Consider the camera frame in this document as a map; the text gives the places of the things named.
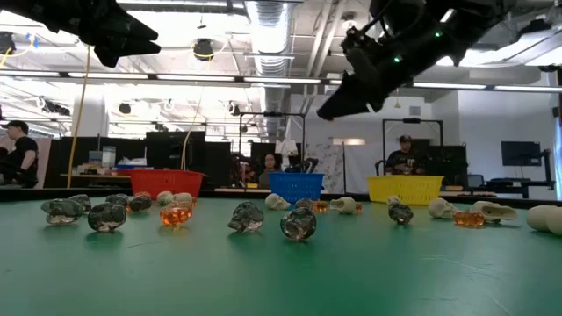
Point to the blue plastic basket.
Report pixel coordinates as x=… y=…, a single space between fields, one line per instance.
x=296 y=186

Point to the silver ventilation duct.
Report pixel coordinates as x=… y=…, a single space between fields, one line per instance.
x=270 y=26

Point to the black desk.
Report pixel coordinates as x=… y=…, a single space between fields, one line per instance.
x=518 y=182

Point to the black metal gantry frame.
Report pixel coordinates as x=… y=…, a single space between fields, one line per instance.
x=272 y=114
x=412 y=120

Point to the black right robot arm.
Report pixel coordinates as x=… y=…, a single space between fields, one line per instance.
x=461 y=22

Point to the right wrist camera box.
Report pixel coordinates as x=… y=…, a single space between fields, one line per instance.
x=360 y=44

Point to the black wall monitor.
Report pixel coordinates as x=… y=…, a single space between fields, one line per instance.
x=521 y=153

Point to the pink curtain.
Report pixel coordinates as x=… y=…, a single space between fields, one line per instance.
x=45 y=162

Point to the red plastic basket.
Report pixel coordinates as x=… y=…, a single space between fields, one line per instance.
x=167 y=182

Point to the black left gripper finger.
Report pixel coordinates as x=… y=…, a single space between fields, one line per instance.
x=123 y=26
x=127 y=49

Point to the person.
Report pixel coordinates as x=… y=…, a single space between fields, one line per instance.
x=268 y=171
x=404 y=160
x=19 y=158

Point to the black round ceiling fixture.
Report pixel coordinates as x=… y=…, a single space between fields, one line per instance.
x=203 y=49

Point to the black partition wall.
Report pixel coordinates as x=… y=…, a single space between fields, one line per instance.
x=175 y=149

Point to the yellow plastic basket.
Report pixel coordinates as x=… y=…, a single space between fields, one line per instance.
x=406 y=188

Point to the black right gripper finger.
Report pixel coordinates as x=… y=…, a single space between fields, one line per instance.
x=351 y=96

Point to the white hanging cloth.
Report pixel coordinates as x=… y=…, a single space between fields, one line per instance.
x=286 y=149

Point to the wooden work table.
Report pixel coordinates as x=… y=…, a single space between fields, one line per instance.
x=88 y=175

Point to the patterned white sheet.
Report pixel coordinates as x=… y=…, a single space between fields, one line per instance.
x=325 y=167

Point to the long ceiling light strip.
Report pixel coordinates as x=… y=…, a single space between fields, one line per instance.
x=527 y=88
x=30 y=73
x=107 y=75
x=195 y=77
x=336 y=82
x=282 y=80
x=448 y=85

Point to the black ceiling spot lamp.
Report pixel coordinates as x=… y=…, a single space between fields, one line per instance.
x=233 y=109
x=125 y=108

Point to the clear plastic container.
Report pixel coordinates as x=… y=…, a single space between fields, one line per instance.
x=109 y=155

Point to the clear glass skull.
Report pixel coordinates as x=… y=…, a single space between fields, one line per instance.
x=246 y=217
x=61 y=210
x=86 y=202
x=140 y=203
x=122 y=198
x=298 y=224
x=304 y=202
x=110 y=198
x=106 y=217
x=400 y=213

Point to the glowing wall lamp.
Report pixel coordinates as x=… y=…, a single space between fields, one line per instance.
x=348 y=141

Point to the green table mat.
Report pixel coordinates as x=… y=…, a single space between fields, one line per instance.
x=281 y=272

